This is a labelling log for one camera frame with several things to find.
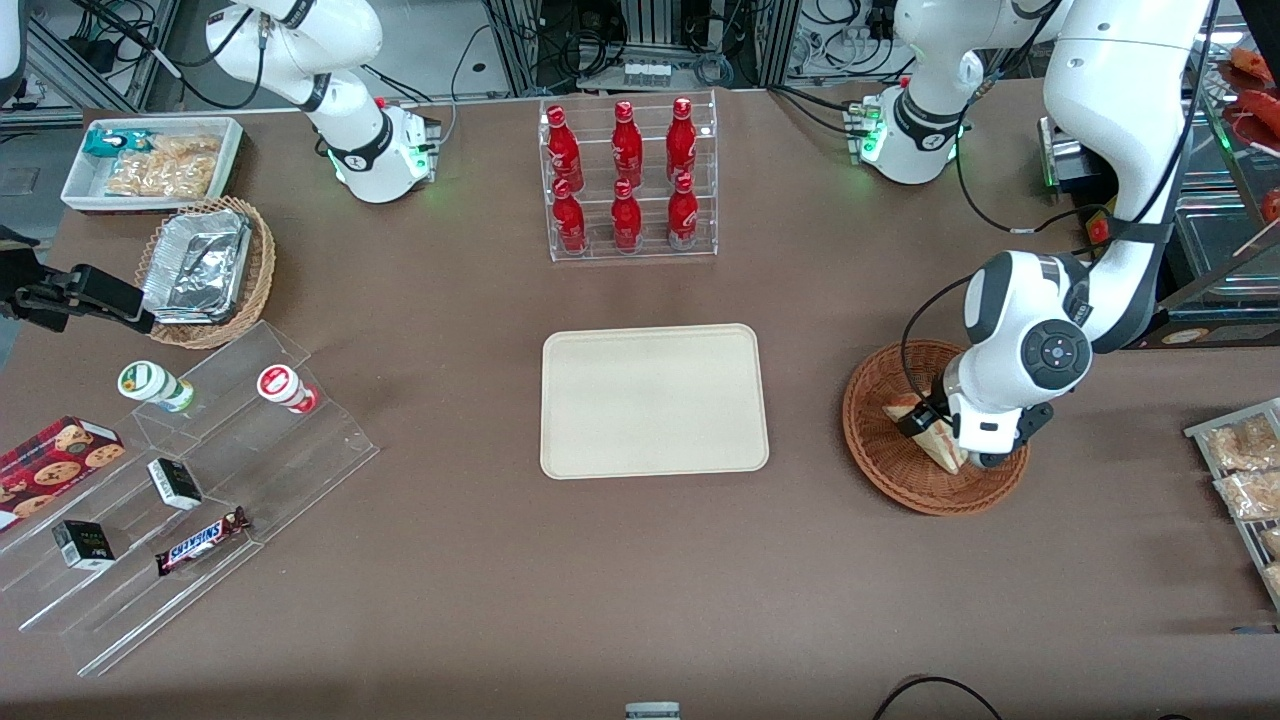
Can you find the red sausage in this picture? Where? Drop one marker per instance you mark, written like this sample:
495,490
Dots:
1262,108
1250,63

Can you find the snickers chocolate bar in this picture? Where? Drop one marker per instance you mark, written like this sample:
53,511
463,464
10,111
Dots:
200,541

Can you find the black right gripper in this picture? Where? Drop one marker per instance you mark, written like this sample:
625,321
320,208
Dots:
42,292

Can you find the green snack packet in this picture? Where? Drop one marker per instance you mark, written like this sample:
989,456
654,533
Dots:
110,143

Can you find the red cola bottle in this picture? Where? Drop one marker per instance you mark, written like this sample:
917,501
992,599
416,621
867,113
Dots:
563,150
681,140
627,145
626,220
683,215
569,220

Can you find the dark brown wicker basket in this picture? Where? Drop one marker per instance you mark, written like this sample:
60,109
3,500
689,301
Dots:
880,470

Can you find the triangular sandwich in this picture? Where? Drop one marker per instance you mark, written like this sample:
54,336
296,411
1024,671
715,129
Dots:
940,450

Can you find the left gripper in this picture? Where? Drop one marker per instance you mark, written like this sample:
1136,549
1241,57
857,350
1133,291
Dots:
931,411

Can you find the black food warmer appliance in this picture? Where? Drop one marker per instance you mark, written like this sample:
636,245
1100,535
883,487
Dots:
1230,320

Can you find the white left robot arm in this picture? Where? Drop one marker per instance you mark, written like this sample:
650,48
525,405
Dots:
1110,100

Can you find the aluminium foil tray stack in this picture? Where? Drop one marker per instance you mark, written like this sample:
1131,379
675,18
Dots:
195,265

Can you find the clear acrylic bottle rack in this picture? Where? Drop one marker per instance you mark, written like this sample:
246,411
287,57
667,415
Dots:
600,95

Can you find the small white label block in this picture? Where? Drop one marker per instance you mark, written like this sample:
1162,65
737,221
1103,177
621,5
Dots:
652,711

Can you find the small black box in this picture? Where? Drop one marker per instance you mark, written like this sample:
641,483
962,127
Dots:
83,545
175,483

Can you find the red cookie box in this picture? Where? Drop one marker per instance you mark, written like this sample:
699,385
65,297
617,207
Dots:
55,465

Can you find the white rectangular bin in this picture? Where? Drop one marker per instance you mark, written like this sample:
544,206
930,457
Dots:
80,185

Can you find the clear acrylic stepped stand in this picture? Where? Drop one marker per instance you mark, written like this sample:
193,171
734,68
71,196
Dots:
270,470

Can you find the red round knob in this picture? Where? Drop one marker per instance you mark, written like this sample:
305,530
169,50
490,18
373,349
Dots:
1098,229

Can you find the steel warmer pan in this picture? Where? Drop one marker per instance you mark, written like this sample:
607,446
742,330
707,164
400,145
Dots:
1215,160
1220,240

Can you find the clear bag of chips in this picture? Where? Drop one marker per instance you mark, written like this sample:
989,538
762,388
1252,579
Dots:
165,170

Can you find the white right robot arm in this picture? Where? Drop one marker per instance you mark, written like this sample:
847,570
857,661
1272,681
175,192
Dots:
300,40

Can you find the light brown wicker basket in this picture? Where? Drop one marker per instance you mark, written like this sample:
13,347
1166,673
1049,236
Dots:
262,260

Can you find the red lid drink cup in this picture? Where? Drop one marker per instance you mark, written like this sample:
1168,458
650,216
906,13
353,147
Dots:
280,385

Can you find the green lid drink cup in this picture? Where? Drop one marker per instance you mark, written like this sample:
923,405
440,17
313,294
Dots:
145,382

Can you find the beige plastic tray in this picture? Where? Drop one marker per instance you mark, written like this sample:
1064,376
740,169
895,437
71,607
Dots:
650,400

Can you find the clear bag of pastry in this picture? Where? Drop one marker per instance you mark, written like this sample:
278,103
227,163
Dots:
1272,542
1240,445
1250,495

